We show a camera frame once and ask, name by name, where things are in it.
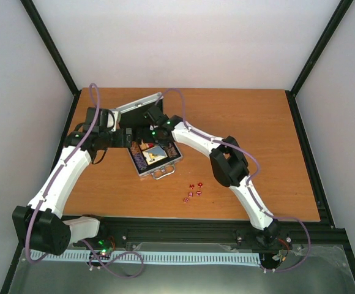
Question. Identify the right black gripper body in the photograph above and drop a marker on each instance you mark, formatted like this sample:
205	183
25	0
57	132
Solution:
154	137

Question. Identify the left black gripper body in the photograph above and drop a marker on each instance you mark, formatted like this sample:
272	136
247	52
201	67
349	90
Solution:
114	143

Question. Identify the brown poker chip stack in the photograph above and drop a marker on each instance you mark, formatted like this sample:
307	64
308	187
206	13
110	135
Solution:
172	151

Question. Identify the blue playing card box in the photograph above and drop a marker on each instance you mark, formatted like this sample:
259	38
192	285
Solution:
154	154

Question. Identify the aluminium poker case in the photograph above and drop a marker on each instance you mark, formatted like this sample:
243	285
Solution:
131	115

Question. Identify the orange poker chip stack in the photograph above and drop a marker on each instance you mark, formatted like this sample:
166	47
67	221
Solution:
135	149

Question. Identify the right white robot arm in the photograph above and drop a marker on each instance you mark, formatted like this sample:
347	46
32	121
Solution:
230	168

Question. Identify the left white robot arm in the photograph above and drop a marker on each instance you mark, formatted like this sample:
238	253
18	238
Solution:
39	225

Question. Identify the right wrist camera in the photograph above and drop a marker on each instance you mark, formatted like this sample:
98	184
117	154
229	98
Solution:
155	116

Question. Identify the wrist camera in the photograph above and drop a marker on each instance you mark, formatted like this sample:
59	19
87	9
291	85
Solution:
106	120
155	116

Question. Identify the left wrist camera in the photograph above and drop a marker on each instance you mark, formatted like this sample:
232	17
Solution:
106	120

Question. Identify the left black frame post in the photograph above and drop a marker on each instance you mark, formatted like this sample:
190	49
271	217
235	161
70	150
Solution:
49	43

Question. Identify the black frame post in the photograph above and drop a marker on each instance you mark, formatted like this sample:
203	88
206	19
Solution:
331	27
49	43

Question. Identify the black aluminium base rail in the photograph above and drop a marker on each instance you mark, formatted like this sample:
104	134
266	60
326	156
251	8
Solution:
124	232

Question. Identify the white slotted cable duct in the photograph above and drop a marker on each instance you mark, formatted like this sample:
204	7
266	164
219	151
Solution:
160	258

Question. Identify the right black frame post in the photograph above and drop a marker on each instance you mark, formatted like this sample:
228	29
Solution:
331	27

